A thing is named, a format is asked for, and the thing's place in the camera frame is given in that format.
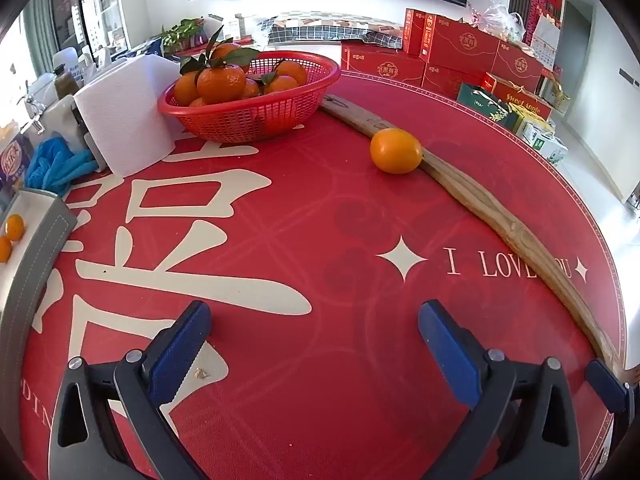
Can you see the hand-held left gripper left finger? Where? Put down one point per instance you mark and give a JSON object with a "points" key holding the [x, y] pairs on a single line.
{"points": [[182, 345]]}

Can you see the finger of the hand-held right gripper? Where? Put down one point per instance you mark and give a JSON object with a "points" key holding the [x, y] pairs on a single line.
{"points": [[605, 385]]}

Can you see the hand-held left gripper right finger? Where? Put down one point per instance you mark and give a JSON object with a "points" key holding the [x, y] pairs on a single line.
{"points": [[447, 350]]}

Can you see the grey tray white interior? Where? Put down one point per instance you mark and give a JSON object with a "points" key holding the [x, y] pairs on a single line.
{"points": [[35, 255]]}

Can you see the dimpled mandarin orange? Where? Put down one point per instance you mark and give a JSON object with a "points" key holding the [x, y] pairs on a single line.
{"points": [[4, 249]]}

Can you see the large smooth orange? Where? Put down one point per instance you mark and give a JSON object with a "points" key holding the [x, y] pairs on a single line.
{"points": [[14, 226]]}

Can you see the wooden back scratcher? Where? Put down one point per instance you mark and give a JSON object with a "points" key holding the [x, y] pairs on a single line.
{"points": [[500, 212]]}

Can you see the black rectangular device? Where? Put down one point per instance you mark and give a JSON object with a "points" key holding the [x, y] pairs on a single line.
{"points": [[92, 152]]}

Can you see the blue disposable gloves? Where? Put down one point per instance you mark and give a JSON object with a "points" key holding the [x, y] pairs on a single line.
{"points": [[55, 162]]}

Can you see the white green carton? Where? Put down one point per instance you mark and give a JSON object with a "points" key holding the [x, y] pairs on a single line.
{"points": [[535, 127], [550, 149]]}

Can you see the red plastic basket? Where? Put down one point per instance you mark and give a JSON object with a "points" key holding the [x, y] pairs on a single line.
{"points": [[250, 115]]}

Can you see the white paper towel roll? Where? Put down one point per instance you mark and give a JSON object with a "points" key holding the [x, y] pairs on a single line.
{"points": [[130, 110]]}

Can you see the green gift box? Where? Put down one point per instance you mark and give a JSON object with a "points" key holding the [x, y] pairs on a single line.
{"points": [[485, 105]]}

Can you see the white storage box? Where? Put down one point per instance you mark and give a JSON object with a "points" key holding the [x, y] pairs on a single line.
{"points": [[60, 120]]}

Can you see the pile of leafy mandarins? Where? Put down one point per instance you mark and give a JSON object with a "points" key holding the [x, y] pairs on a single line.
{"points": [[221, 81]]}

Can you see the red cardboard box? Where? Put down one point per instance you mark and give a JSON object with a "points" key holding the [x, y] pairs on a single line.
{"points": [[450, 82], [382, 65], [520, 67], [462, 40], [414, 32]]}

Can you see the chrome tap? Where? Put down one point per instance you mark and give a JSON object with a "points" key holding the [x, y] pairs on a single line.
{"points": [[34, 107]]}

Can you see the brown bottle black cap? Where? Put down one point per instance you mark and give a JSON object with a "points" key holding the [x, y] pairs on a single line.
{"points": [[64, 85]]}

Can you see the white round container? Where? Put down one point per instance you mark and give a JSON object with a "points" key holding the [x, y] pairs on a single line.
{"points": [[42, 87]]}

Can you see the potted green plant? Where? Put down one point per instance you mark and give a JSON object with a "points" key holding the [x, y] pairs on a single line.
{"points": [[182, 32]]}

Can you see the small white card box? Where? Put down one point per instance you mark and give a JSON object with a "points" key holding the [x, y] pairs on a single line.
{"points": [[237, 27]]}

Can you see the white desk calendar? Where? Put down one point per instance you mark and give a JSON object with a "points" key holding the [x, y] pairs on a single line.
{"points": [[546, 42]]}

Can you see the clear plastic bag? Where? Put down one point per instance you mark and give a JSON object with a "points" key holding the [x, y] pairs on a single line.
{"points": [[497, 22]]}

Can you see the checkered cloth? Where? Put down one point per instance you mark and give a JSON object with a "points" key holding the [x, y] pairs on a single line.
{"points": [[325, 30]]}

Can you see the glass display cabinet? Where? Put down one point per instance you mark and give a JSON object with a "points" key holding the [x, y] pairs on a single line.
{"points": [[90, 5]]}

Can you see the black wall plate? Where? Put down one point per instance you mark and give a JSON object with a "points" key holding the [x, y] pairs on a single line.
{"points": [[629, 76]]}

